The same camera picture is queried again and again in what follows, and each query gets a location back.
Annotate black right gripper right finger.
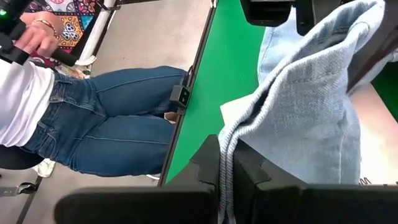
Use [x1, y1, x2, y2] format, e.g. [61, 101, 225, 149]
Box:
[233, 139, 398, 224]

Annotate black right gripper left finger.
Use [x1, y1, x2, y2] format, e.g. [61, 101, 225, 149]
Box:
[54, 134, 221, 224]

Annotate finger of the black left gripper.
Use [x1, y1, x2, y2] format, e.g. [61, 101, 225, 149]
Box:
[346, 0, 398, 93]

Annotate light blue denim jeans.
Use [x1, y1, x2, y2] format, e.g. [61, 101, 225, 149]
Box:
[217, 0, 398, 224]

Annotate person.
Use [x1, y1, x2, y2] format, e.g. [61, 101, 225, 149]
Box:
[0, 58, 189, 180]

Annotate black chair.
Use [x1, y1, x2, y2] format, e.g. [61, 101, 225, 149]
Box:
[0, 144, 44, 170]

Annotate colourful patterned cloth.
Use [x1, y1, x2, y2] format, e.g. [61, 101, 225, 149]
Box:
[24, 0, 97, 68]

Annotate person's hand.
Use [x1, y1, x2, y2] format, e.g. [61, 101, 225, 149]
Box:
[14, 11, 65, 58]

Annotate black table-level camera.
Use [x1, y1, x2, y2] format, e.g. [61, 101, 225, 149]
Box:
[170, 84, 191, 108]

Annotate white post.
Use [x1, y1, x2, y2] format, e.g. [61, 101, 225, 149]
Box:
[74, 0, 118, 66]

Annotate gold bracelet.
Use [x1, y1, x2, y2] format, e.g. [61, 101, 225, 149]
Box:
[30, 18, 58, 37]

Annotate black teleoperation handle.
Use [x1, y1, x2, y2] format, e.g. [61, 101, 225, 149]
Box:
[0, 0, 78, 68]

